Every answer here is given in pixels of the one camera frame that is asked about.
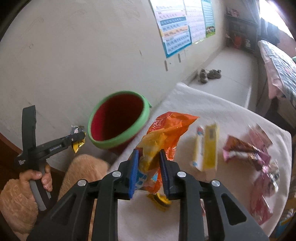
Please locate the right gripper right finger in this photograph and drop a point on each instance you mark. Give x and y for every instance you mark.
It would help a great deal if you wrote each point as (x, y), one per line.
(164, 167)

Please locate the fuzzy orange left sleeve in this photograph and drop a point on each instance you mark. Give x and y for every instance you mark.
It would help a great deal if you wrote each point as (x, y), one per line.
(19, 214)

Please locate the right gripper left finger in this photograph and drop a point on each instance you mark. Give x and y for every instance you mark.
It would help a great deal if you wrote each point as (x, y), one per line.
(132, 172)

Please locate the grey sneaker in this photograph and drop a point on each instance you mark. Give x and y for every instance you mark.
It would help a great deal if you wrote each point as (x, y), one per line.
(214, 74)
(203, 76)

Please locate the bed with plaid quilt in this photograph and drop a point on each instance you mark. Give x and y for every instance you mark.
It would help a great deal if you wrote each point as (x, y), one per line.
(280, 71)

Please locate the red bucket under shelf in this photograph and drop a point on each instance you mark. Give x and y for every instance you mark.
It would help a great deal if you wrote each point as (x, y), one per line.
(237, 41)

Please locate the crumpled silver printed wrapper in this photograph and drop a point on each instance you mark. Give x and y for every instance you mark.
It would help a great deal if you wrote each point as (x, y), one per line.
(270, 178)

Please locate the green red trash bucket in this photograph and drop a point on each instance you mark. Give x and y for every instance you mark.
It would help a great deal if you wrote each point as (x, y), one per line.
(117, 119)

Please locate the pink torn wrapper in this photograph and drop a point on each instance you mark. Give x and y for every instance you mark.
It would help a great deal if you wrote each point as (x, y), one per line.
(259, 138)

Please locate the dark red foil bag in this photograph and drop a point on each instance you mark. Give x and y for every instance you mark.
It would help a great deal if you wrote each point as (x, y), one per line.
(259, 208)

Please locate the white table cloth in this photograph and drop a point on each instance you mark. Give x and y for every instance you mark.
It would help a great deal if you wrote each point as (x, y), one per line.
(139, 219)

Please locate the dark metal shelf rack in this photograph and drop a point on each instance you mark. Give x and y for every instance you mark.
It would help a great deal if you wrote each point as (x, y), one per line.
(248, 31)

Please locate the orange snack bag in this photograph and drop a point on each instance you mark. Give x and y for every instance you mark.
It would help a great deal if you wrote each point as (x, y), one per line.
(163, 134)

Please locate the person left hand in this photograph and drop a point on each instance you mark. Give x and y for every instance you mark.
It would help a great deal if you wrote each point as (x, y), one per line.
(25, 177)

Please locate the right grey sneaker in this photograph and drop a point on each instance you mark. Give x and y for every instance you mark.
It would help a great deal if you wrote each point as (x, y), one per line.
(214, 74)

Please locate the blue pinyin wall poster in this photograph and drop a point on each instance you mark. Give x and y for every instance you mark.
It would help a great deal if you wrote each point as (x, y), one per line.
(173, 25)

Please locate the white chart wall poster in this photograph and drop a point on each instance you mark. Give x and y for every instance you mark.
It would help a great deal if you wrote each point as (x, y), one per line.
(195, 18)

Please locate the small yellow black wrapper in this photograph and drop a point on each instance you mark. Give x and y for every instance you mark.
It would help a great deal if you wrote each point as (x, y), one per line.
(78, 137)

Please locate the left grey sneaker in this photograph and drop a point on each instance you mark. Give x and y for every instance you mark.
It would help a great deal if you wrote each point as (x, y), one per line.
(203, 76)

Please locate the yellow white carton box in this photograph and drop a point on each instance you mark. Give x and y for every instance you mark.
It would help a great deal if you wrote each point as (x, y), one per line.
(206, 148)

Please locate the green chart wall poster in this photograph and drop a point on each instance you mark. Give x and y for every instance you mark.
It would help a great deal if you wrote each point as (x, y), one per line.
(208, 18)

